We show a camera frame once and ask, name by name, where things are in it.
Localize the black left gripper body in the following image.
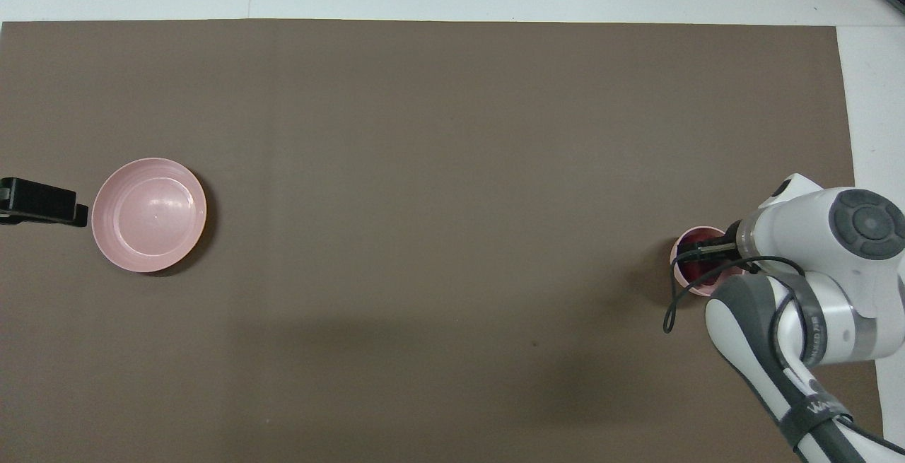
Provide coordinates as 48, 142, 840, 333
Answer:
0, 177, 77, 225

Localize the dark red apple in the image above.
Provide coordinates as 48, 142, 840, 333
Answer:
681, 232, 725, 286

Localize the pink bowl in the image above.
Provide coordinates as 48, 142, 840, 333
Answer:
670, 226, 747, 298

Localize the pink plate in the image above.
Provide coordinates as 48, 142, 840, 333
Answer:
91, 158, 208, 274

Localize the brown table mat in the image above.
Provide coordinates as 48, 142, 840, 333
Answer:
0, 19, 884, 463

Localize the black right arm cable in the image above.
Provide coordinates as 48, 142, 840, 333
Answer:
662, 239, 808, 334

